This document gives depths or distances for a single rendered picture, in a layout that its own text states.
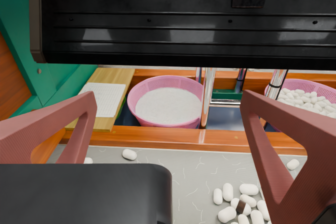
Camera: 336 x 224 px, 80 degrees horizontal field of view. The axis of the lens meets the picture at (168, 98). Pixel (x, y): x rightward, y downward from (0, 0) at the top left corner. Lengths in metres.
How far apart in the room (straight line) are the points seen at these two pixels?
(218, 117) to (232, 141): 0.21
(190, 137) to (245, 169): 0.15
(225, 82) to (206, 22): 0.57
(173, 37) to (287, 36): 0.12
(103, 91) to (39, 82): 0.20
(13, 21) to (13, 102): 0.16
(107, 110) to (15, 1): 0.32
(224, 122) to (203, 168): 0.26
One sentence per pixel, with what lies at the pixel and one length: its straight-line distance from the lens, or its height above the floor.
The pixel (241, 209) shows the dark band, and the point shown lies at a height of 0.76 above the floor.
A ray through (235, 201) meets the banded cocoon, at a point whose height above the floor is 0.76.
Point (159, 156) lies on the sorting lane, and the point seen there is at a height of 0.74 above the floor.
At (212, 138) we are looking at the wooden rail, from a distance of 0.53.
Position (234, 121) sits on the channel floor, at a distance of 0.73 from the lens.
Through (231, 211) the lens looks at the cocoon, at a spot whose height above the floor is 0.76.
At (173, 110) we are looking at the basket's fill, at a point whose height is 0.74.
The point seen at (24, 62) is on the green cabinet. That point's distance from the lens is 0.53.
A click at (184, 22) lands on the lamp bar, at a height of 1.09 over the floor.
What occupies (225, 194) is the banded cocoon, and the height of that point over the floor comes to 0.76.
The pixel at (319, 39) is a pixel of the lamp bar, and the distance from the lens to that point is 0.27.
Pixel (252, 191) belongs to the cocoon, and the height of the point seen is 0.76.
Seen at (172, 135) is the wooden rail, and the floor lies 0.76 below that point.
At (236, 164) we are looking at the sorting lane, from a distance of 0.53.
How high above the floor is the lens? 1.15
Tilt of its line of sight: 36 degrees down
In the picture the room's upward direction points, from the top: straight up
